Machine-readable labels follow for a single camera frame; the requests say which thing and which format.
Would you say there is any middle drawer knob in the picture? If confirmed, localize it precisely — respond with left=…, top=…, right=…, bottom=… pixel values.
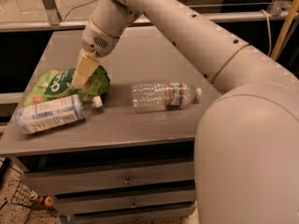
left=130, top=202, right=138, bottom=209

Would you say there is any white cable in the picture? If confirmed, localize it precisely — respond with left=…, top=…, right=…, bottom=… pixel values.
left=259, top=9, right=273, bottom=56

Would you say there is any metal railing frame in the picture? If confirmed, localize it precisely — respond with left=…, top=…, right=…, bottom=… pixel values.
left=0, top=0, right=292, bottom=32

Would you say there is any drawer knob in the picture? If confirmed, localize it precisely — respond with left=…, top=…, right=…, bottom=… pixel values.
left=130, top=202, right=138, bottom=209
left=123, top=176, right=133, bottom=186

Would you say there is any blue label plastic bottle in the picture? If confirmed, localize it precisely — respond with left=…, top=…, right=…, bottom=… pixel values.
left=15, top=94, right=103, bottom=134

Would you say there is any wire basket on floor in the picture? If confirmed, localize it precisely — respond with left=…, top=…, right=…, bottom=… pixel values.
left=11, top=181, right=53, bottom=210

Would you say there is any green rice chip bag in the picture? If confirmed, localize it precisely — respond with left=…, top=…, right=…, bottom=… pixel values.
left=23, top=66, right=110, bottom=106

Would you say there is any top drawer knob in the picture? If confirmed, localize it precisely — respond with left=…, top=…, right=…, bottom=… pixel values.
left=123, top=176, right=133, bottom=186

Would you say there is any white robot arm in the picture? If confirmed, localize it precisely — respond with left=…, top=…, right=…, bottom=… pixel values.
left=72, top=0, right=299, bottom=224

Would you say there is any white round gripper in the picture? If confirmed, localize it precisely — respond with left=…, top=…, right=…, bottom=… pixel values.
left=71, top=19, right=120, bottom=89

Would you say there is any grey drawer cabinet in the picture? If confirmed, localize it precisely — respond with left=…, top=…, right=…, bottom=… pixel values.
left=1, top=26, right=219, bottom=224

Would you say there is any clear plastic water bottle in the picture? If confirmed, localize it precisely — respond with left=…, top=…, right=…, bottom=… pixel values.
left=132, top=82, right=202, bottom=113

